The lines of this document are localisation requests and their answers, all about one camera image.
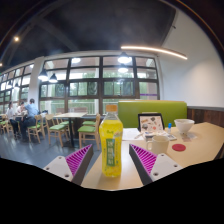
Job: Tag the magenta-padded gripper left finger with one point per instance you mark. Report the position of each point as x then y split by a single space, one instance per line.
78 159

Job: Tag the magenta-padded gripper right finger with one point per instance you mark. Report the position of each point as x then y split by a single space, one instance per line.
146 160

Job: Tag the yellow drink bottle orange cap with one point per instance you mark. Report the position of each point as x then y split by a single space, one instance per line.
111 146

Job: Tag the white ceramic mug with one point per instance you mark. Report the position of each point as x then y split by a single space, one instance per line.
160 145

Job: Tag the white paper sheet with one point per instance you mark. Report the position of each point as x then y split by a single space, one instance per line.
130 134

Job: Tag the flat round red coaster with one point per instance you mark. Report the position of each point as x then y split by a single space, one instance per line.
179 147

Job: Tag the black tablet with sticker picture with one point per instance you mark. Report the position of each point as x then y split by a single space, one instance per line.
150 122

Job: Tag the small blue-capped bottle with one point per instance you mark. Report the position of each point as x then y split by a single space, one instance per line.
169 129

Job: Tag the wooden chairs with green seats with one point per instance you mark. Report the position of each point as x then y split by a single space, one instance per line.
56 127

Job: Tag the light wooden dining table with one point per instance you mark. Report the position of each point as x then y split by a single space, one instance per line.
70 115

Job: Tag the white bowl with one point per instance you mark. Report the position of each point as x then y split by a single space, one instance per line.
184 126

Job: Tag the green upholstered bench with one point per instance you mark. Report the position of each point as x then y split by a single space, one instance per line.
150 107

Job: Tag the person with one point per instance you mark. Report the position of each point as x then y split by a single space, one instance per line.
30 113
11 115

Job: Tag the black pendant lamps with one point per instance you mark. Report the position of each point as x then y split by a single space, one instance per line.
124 59

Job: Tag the long curved light strip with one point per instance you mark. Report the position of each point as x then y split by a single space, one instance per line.
156 50

